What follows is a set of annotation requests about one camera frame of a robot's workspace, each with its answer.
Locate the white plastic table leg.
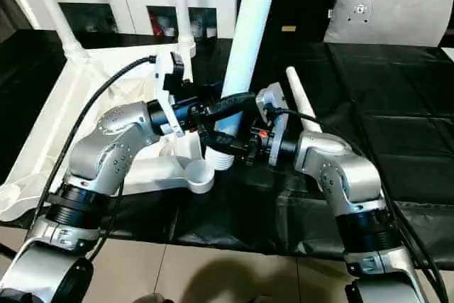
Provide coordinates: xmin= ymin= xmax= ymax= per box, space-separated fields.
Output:
xmin=203 ymin=0 xmax=284 ymax=173
xmin=26 ymin=0 xmax=92 ymax=65
xmin=284 ymin=65 xmax=325 ymax=136
xmin=169 ymin=0 xmax=197 ymax=60

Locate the white plastic table top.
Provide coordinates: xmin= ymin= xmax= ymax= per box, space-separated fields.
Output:
xmin=0 ymin=43 xmax=217 ymax=223

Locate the black work mat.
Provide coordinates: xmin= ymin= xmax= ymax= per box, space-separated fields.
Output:
xmin=0 ymin=28 xmax=454 ymax=272

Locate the grey cushion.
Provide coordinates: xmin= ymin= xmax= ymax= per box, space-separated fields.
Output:
xmin=322 ymin=0 xmax=454 ymax=48

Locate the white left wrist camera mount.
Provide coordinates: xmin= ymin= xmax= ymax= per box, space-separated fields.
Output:
xmin=151 ymin=50 xmax=196 ymax=140

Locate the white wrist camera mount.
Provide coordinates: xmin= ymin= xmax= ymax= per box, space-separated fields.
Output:
xmin=151 ymin=50 xmax=196 ymax=140
xmin=255 ymin=81 xmax=289 ymax=168

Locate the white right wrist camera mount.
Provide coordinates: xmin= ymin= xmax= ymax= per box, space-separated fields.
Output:
xmin=255 ymin=81 xmax=289 ymax=168

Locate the black metal table frame leg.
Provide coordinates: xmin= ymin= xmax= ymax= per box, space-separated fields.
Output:
xmin=0 ymin=241 xmax=19 ymax=258

